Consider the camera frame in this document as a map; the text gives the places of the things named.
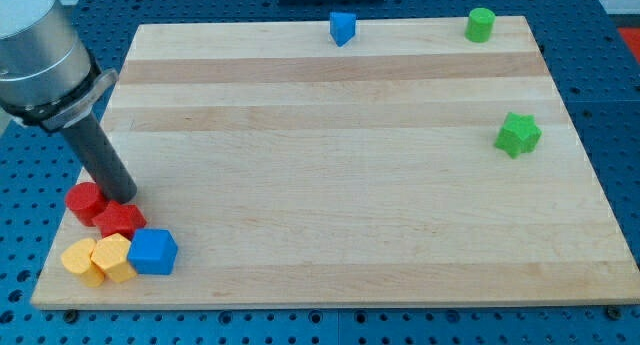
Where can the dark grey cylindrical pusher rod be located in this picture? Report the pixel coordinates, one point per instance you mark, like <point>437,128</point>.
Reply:
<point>99,158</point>

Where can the red cylinder block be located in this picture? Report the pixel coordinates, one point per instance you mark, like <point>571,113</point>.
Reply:
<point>86,201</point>

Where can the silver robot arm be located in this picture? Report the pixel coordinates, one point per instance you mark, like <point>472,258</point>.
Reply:
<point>49,79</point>

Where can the yellow heart block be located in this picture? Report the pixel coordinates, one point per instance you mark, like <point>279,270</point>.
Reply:
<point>76,259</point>

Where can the red star block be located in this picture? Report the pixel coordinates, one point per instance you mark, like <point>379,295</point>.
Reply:
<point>119,219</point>

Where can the yellow hexagon block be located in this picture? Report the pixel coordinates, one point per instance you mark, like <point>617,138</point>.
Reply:
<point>110,255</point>

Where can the blue cube block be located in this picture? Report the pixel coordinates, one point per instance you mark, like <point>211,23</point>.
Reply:
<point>153,251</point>

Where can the blue triangle block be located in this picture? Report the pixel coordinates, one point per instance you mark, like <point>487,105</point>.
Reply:
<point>342,27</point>

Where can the light wooden board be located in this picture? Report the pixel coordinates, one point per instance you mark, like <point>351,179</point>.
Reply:
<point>295,173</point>

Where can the green cylinder block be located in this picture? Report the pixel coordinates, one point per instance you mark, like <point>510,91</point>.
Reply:
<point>479,25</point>

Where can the green star block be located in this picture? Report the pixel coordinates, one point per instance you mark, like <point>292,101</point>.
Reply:
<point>518,134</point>

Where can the red object at edge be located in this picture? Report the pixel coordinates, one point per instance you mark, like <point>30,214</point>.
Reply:
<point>631,37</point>

